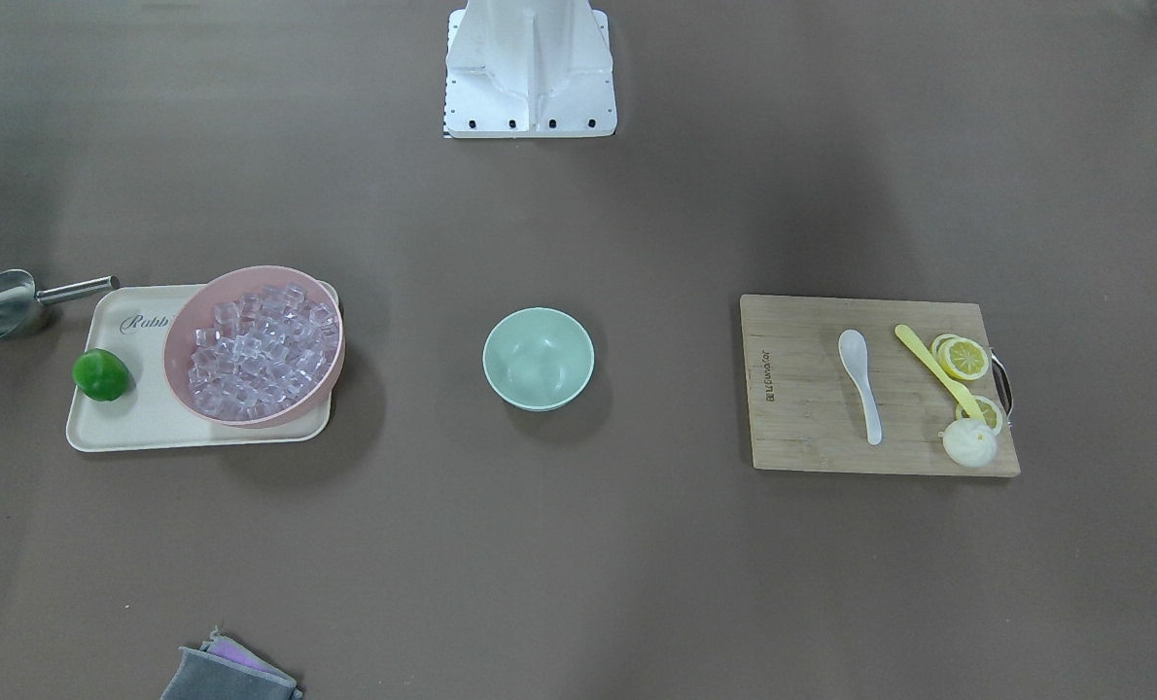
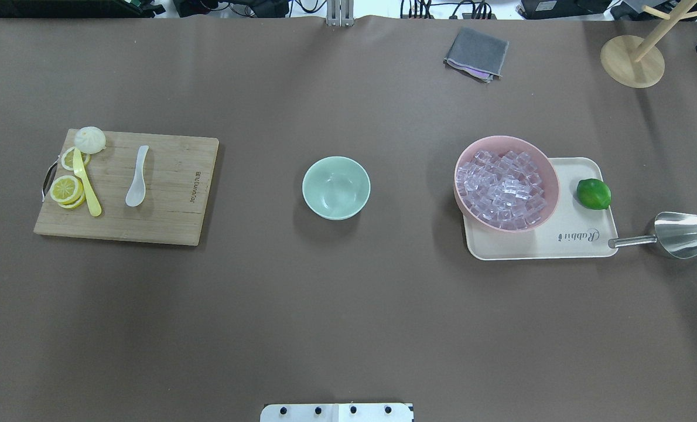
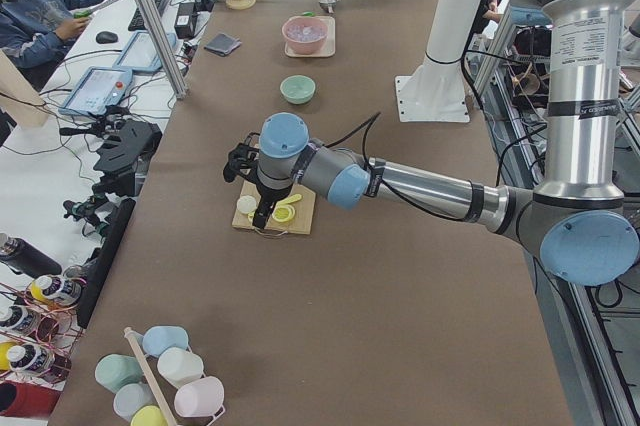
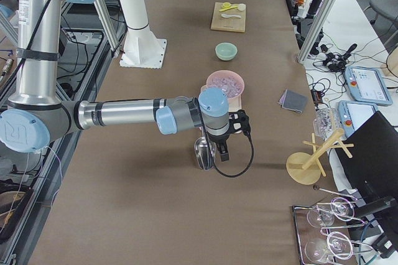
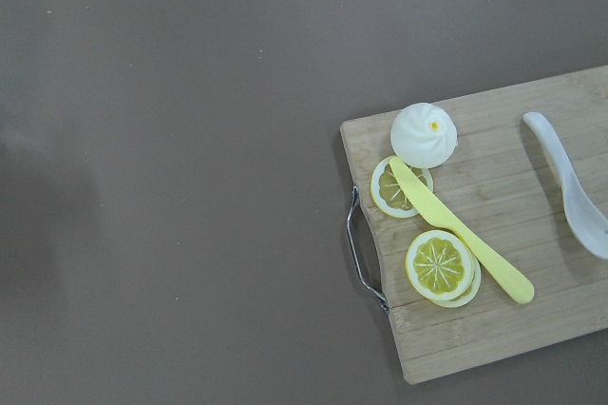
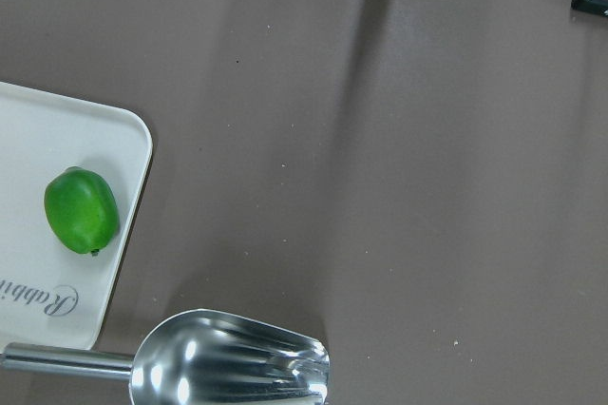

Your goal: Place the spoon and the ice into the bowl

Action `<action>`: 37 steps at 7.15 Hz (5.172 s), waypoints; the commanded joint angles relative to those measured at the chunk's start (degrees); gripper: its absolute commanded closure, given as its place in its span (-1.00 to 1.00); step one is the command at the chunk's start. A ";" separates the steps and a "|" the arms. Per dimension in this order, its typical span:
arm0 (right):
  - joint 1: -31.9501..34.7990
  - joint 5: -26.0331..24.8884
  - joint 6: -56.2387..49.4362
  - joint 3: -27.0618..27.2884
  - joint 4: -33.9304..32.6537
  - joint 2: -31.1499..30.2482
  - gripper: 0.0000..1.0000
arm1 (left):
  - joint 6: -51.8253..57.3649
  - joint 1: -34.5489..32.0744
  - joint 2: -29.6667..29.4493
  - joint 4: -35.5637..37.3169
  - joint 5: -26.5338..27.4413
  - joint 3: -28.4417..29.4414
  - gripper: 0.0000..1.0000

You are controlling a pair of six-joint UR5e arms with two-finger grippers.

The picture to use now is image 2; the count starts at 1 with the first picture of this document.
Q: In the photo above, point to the metal bracket at table edge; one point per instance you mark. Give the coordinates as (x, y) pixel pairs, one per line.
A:
(340, 13)

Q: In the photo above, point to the wooden stand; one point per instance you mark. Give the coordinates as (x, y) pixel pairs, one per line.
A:
(636, 62)

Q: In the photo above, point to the yellow plastic knife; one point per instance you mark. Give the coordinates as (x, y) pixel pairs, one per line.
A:
(94, 206)

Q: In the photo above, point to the clear ice cubes pile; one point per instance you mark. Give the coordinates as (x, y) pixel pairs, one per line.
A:
(504, 190)

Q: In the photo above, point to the beige plastic tray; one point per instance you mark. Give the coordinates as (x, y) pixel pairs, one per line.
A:
(572, 231)

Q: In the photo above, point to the stainless steel ice scoop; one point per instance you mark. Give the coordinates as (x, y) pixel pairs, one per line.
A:
(670, 234)

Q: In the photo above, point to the lemon slice front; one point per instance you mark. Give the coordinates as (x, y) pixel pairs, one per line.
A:
(66, 189)

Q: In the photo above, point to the light green bowl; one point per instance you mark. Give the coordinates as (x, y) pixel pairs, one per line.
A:
(336, 187)

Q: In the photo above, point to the lemon slice bottom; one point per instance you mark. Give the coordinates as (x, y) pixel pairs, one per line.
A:
(74, 204)

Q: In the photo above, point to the pink bowl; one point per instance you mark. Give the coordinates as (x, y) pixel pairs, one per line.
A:
(500, 144)

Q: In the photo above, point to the white ceramic spoon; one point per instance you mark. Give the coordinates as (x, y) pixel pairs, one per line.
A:
(137, 191)

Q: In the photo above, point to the green lime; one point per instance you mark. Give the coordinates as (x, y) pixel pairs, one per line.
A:
(594, 194)

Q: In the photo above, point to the lemon slice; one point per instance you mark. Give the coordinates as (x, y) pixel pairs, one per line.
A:
(67, 159)
(74, 204)
(66, 189)

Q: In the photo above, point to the grey folded cloth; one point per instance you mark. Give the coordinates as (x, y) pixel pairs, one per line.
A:
(477, 54)

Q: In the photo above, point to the bamboo cutting board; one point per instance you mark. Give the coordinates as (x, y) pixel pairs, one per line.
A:
(177, 170)

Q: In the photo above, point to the lemon slice back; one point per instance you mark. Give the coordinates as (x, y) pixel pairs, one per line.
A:
(67, 159)

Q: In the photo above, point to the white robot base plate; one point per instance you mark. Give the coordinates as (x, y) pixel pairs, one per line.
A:
(338, 412)

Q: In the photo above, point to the metal cutting board handle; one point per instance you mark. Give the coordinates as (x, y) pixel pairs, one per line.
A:
(48, 179)

